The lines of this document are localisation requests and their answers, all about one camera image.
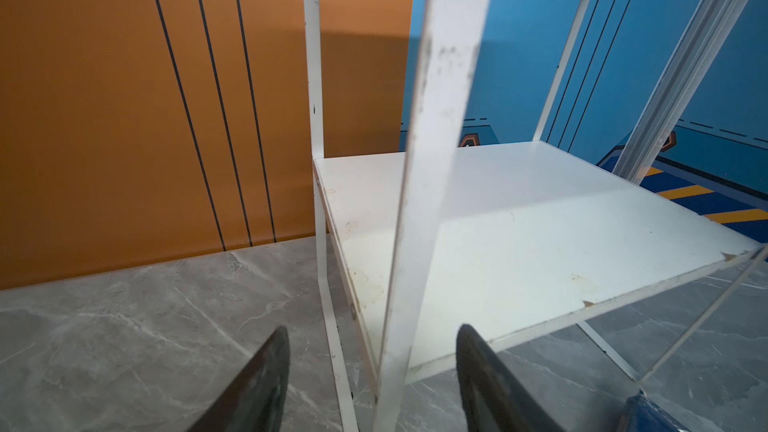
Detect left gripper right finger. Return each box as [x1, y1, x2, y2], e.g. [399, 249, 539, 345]
[456, 324, 563, 431]

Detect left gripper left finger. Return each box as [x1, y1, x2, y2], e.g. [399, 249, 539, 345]
[188, 326, 290, 432]

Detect blue Barilla spaghetti box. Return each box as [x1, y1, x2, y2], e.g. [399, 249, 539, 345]
[616, 393, 689, 432]

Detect white two-tier metal shelf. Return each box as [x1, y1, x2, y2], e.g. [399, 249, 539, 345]
[303, 0, 767, 431]

